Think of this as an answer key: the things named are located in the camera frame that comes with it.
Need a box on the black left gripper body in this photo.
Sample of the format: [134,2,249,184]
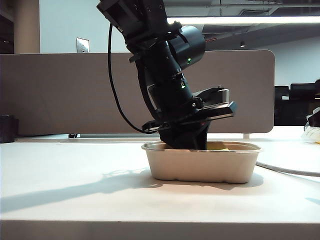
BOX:
[142,98,213,138]

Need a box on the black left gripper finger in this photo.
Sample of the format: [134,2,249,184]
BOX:
[159,132,195,152]
[191,129,209,152]

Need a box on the yellow sponge with green pad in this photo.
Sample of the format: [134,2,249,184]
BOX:
[206,141,231,152]

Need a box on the beige paper lunch box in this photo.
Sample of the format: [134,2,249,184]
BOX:
[141,140,264,185]

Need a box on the white plastic bag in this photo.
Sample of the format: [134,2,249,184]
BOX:
[301,124,320,145]

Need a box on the grey-brown desk divider panel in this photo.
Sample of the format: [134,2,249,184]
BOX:
[0,49,275,138]

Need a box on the long ceiling light strip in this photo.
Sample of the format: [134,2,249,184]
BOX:
[166,16,320,25]

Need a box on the black cylindrical container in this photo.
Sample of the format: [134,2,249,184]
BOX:
[0,114,20,144]

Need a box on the silver divider base rail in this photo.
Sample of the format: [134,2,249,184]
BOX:
[77,133,161,139]

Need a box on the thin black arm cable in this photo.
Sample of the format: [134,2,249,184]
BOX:
[107,23,161,135]

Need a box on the thick white cable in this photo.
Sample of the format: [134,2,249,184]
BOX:
[255,161,320,177]

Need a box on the metal wall switch plate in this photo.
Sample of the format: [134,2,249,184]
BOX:
[76,37,91,54]

